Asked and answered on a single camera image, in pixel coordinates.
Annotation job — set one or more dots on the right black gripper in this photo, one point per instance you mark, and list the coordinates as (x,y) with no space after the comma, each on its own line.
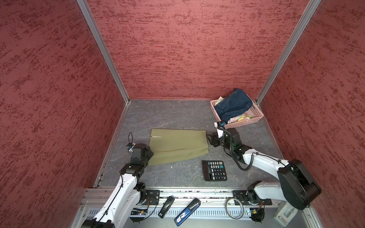
(214,138)

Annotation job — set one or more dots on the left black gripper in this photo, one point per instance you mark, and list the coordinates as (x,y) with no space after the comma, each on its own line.
(149,153)

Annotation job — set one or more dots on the olive green skirt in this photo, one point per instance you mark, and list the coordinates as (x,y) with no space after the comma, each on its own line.
(171,145)

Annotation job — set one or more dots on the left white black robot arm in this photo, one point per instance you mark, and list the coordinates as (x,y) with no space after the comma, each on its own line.
(128,192)

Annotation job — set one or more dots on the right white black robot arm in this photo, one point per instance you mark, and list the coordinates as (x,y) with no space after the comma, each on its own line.
(295,185)

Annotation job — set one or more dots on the black desk calculator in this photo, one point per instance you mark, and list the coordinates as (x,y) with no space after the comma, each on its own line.
(214,171)

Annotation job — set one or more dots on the blue denim skirt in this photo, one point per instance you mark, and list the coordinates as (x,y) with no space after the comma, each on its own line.
(237,103)

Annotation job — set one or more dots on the pastel patterned cloth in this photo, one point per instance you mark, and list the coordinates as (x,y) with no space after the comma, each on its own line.
(240,118)

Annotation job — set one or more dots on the pink plastic basket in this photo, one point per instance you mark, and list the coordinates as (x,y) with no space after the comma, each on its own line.
(254,111)

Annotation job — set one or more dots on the left small circuit board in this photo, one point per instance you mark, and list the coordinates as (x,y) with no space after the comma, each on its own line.
(139,212)

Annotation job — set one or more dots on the small circuit board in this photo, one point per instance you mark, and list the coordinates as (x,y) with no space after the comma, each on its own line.
(258,215)
(139,212)

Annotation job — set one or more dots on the blue black stapler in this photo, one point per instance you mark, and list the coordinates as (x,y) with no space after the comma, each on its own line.
(187,212)

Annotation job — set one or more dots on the right small circuit board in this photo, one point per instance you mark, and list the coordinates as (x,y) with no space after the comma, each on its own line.
(258,215)

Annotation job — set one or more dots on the grey plastic dispenser box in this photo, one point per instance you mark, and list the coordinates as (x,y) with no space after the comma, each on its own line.
(285,214)

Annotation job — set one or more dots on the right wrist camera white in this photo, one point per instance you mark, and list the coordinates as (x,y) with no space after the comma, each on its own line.
(220,127)

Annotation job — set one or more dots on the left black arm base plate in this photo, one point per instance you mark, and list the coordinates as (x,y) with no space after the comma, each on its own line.
(149,197)

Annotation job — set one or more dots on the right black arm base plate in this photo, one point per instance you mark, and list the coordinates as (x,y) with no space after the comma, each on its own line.
(242,196)

